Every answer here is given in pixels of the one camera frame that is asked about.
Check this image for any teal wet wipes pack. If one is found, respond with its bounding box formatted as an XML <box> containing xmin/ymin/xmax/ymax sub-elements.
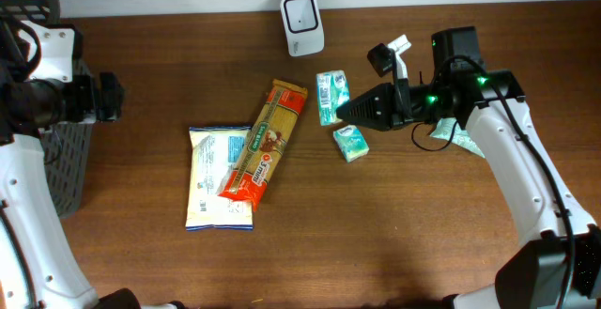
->
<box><xmin>429</xmin><ymin>117</ymin><xmax>485</xmax><ymax>158</ymax></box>

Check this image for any Kleenex tissue pack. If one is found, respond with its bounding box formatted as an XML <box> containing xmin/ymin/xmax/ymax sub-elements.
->
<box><xmin>333</xmin><ymin>125</ymin><xmax>369</xmax><ymax>162</ymax></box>
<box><xmin>316</xmin><ymin>70</ymin><xmax>350</xmax><ymax>126</ymax></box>

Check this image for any large cream wipes bag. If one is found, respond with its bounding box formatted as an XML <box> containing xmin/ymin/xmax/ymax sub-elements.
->
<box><xmin>185</xmin><ymin>126</ymin><xmax>254</xmax><ymax>232</ymax></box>

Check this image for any San Remo spaghetti pack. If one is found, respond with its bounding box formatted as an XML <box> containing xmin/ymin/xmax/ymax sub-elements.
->
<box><xmin>218</xmin><ymin>80</ymin><xmax>308</xmax><ymax>209</ymax></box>

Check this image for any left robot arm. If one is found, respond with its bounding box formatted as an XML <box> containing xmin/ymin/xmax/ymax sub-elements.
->
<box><xmin>1</xmin><ymin>16</ymin><xmax>140</xmax><ymax>308</ymax></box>

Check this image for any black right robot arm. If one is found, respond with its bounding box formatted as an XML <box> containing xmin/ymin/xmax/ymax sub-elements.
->
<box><xmin>336</xmin><ymin>26</ymin><xmax>600</xmax><ymax>308</ymax></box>

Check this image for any white barcode scanner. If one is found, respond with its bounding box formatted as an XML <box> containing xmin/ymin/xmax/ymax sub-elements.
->
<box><xmin>280</xmin><ymin>0</ymin><xmax>325</xmax><ymax>57</ymax></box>

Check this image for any grey plastic mesh basket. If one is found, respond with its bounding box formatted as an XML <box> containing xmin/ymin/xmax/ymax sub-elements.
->
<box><xmin>1</xmin><ymin>0</ymin><xmax>92</xmax><ymax>219</ymax></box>

